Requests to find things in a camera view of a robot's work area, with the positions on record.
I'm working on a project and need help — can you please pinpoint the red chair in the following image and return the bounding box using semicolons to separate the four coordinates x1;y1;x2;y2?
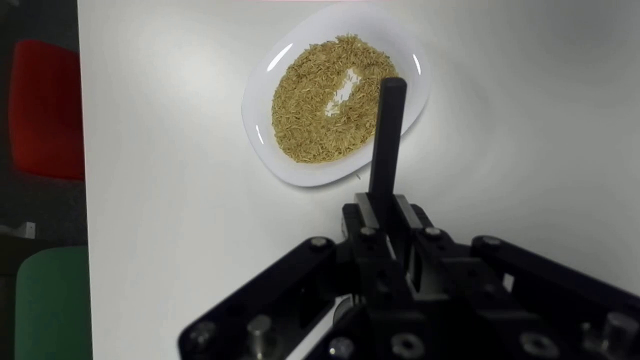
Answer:
7;37;87;184

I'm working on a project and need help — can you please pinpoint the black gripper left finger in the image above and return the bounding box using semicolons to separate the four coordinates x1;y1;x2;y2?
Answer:
177;189;417;360

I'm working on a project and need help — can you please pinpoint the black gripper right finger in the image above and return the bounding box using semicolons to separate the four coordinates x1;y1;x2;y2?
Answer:
392;193;640;360

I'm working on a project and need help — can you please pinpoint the green chair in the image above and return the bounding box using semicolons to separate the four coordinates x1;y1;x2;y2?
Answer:
12;243;92;360

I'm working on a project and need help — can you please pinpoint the large brown sugar heap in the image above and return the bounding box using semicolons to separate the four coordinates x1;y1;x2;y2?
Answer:
271;32;400;165

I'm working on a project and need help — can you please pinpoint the white bowl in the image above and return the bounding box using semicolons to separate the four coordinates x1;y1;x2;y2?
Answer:
240;13;432;189

